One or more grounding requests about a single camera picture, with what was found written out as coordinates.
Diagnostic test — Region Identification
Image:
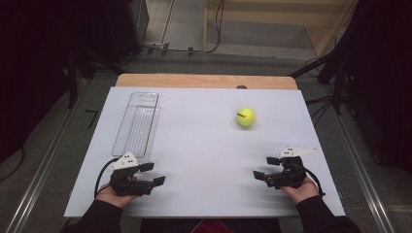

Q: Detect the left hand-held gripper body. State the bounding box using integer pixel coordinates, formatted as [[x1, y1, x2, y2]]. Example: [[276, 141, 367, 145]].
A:
[[109, 151, 155, 197]]

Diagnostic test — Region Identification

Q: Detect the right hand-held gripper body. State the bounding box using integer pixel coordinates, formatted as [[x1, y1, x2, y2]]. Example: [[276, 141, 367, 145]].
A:
[[266, 146, 318, 190]]

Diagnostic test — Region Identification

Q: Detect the person's left hand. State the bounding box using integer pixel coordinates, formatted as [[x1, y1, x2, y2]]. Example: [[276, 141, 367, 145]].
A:
[[95, 183, 139, 209]]

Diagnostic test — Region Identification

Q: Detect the person's right hand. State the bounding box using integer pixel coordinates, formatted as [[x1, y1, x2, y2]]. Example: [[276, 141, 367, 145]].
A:
[[281, 176, 321, 206]]

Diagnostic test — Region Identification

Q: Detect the clear plastic tray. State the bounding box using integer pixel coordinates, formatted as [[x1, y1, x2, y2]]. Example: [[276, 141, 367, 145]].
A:
[[111, 91, 162, 160]]

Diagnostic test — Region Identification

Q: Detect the yellow tennis ball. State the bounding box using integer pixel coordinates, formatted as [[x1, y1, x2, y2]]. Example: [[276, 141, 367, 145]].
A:
[[235, 107, 257, 128]]

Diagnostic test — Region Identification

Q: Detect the black tripod stand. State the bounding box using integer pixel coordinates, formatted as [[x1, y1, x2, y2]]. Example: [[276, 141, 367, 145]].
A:
[[65, 45, 128, 110], [289, 48, 346, 116]]

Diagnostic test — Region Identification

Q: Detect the black curtain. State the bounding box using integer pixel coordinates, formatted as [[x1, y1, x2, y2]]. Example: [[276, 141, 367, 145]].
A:
[[319, 0, 412, 174], [0, 0, 145, 164]]

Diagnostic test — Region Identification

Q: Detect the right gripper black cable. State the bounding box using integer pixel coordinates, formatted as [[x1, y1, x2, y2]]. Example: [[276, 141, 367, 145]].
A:
[[304, 168, 326, 198]]

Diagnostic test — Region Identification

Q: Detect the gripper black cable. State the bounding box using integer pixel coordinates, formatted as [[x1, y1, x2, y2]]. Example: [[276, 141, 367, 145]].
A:
[[304, 168, 326, 198], [93, 157, 120, 199]]

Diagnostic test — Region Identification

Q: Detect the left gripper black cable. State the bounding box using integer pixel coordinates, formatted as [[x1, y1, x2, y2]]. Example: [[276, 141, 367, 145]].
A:
[[93, 157, 120, 199]]

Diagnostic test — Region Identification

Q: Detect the black floor cable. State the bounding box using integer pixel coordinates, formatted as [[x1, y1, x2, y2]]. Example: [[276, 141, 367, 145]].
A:
[[121, 0, 226, 65], [0, 147, 26, 183], [304, 94, 335, 128]]

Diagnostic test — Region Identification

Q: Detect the metal floor rail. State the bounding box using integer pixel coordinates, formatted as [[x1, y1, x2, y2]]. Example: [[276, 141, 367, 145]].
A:
[[5, 80, 92, 233], [320, 86, 396, 233]]

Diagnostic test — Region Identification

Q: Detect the wooden stair frame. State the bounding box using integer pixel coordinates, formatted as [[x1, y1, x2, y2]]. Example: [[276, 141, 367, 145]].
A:
[[202, 0, 361, 60]]

